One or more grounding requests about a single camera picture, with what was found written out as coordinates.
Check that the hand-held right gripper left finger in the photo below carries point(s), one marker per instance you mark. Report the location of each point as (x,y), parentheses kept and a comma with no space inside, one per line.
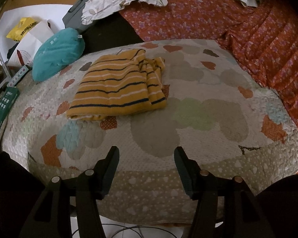
(113,171)

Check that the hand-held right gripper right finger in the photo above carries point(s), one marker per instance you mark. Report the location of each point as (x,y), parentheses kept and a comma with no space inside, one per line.
(182,171)

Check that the yellow striped knit sweater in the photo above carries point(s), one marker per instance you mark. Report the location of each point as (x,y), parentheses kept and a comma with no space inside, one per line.
(114,89)

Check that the quilted patchwork heart blanket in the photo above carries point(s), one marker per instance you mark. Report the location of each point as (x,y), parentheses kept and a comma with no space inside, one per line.
(213,119)

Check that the person's left leg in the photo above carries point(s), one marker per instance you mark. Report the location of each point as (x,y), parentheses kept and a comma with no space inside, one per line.
(10,178)

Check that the person's leg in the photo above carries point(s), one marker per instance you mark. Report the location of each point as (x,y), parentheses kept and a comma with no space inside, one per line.
(288,203)
(10,178)

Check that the person's right leg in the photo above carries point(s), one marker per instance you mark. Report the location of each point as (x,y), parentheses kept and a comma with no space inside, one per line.
(288,203)

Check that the green remote control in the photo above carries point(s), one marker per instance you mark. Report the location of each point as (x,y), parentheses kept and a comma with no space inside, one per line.
(2,106)

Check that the teal pillow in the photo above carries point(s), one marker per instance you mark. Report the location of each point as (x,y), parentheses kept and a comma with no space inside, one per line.
(57,52)

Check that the long dotted strip box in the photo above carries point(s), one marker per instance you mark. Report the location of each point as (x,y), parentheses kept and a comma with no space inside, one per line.
(18,75)

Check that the white paper bag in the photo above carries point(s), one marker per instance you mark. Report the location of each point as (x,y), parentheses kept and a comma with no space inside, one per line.
(37,37)

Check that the dark grey bag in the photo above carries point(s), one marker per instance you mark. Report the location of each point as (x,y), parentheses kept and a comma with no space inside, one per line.
(73,17)

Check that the red floral bedsheet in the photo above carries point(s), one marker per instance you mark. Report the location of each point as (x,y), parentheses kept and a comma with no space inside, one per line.
(201,12)

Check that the yellow plastic bag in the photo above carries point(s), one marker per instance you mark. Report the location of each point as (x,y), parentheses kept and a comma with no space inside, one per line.
(19,28)

